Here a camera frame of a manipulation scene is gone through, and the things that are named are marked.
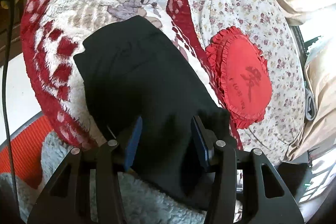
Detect black pants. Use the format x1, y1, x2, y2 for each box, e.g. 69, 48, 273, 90
74, 16, 230, 210

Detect red floor mat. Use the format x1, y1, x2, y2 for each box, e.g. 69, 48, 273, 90
11, 115, 53, 189

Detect light grey fluffy blanket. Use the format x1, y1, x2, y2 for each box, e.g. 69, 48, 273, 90
16, 131, 206, 223

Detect grey folded cloth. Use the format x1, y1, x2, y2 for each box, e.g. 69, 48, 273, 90
305, 88, 317, 121

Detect red heart ruffled pillow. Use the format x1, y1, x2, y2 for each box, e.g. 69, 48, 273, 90
206, 26, 272, 129

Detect red white floral fleece blanket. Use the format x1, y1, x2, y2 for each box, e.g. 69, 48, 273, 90
20, 0, 244, 151

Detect beige curtain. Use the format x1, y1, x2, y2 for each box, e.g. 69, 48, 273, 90
277, 0, 335, 160

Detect black cable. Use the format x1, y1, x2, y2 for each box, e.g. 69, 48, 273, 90
0, 0, 22, 214

